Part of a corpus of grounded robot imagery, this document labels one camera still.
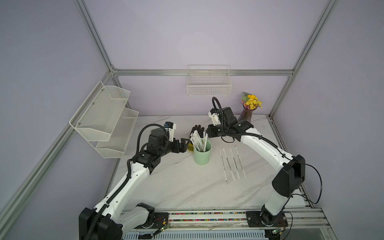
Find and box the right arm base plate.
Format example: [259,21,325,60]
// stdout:
[246,211,288,228]

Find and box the purple glass vase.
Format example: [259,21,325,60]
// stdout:
[238,106,255,123]

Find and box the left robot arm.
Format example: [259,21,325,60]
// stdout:
[79,122,190,240]

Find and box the yellow flower bouquet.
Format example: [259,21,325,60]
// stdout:
[241,92,263,111]

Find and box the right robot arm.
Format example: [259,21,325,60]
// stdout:
[208,97,309,227]

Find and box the aluminium front rail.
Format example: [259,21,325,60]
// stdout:
[119,207,331,232]

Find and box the bundle of wrapped straws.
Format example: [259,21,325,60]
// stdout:
[190,131,208,152]

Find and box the green storage cup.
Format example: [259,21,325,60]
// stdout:
[194,140,212,166]

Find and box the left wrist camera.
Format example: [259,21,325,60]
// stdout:
[164,122,177,142]

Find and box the white two-tier mesh shelf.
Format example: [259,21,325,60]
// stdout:
[69,82,139,159]

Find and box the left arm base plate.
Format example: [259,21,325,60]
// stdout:
[135,212,170,229]

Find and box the white wire wall basket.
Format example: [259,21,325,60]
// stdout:
[187,65,232,97]

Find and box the black yellow work glove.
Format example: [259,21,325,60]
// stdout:
[190,125,205,151]

